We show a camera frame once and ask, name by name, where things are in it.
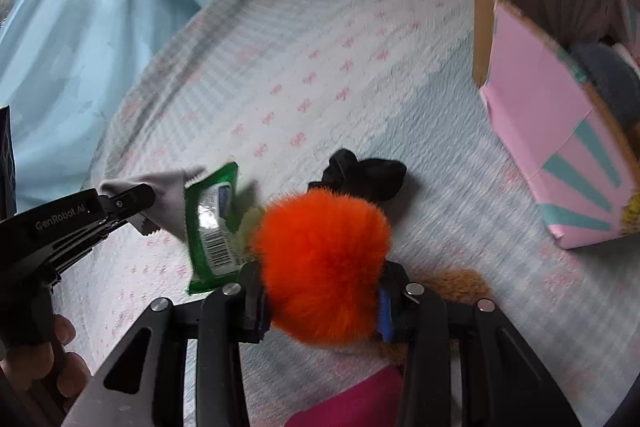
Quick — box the grey cloth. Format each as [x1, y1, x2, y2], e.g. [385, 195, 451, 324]
[99, 166, 206, 243]

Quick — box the green wet wipes packet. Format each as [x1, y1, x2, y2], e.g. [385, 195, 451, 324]
[184, 161, 241, 295]

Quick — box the brown pink plush toy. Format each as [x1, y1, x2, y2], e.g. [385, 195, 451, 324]
[376, 268, 492, 366]

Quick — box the orange fluffy pompom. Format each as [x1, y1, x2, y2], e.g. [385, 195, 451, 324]
[250, 188, 392, 346]

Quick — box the magenta zip pouch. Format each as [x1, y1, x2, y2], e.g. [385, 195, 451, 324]
[285, 366, 402, 427]

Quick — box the black scrunchie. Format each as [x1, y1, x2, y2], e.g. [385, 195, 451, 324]
[308, 148, 407, 204]

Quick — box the grey soft item in box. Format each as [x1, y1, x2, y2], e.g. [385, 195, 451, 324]
[570, 42, 639, 132]

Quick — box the person's left hand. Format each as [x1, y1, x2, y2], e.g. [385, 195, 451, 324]
[1, 314, 91, 399]

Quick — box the light blue curtain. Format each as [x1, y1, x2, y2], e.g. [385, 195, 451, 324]
[1, 0, 209, 210]

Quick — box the pink cardboard box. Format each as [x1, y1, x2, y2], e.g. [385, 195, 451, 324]
[473, 0, 639, 249]

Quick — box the checked bed sheet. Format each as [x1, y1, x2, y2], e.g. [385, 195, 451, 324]
[88, 0, 639, 426]

